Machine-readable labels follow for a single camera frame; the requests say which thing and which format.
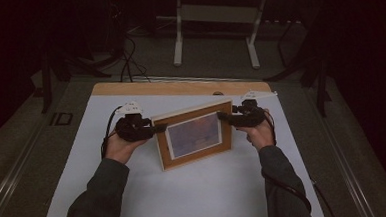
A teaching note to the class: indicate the black stand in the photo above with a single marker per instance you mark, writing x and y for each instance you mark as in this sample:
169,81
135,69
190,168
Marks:
319,82
46,82

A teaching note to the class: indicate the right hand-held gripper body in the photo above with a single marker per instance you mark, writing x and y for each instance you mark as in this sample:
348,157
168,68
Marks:
250,117

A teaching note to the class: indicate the metal floor rail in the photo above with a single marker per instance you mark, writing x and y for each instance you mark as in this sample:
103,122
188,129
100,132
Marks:
196,78
14,174
344,160

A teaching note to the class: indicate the person's right hand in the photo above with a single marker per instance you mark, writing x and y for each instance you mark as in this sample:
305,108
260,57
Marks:
262,136

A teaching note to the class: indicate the person's left hand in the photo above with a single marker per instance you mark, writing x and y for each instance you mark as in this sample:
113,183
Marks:
119,149

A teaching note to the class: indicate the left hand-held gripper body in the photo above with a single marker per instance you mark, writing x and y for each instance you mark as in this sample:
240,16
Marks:
133,128

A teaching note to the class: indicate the white table mat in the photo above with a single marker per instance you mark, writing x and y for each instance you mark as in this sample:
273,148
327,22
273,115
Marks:
199,195

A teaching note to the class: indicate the wooden picture frame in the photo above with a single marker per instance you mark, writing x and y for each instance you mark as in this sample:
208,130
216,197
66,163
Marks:
195,135

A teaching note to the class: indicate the white desk frame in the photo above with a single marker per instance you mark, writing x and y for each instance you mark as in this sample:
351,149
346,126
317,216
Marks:
216,13

